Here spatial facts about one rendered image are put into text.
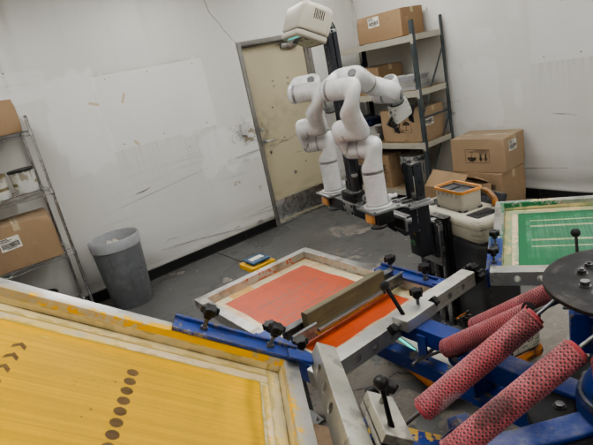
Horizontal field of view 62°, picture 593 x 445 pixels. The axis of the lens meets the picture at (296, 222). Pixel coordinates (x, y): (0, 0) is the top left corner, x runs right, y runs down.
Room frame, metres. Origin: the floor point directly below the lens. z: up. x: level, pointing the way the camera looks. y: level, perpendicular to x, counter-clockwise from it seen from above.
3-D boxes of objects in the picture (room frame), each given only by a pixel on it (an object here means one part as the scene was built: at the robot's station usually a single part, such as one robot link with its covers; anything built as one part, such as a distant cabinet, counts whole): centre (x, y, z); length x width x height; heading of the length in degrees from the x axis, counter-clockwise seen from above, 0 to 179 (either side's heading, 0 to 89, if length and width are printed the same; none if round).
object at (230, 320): (1.66, 0.01, 0.97); 0.79 x 0.58 x 0.04; 34
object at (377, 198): (2.08, -0.38, 1.21); 0.16 x 0.13 x 0.15; 109
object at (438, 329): (1.20, -0.31, 1.02); 0.17 x 0.06 x 0.05; 34
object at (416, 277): (1.62, -0.36, 0.98); 0.30 x 0.05 x 0.07; 34
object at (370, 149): (2.08, -0.36, 1.37); 0.13 x 0.10 x 0.16; 52
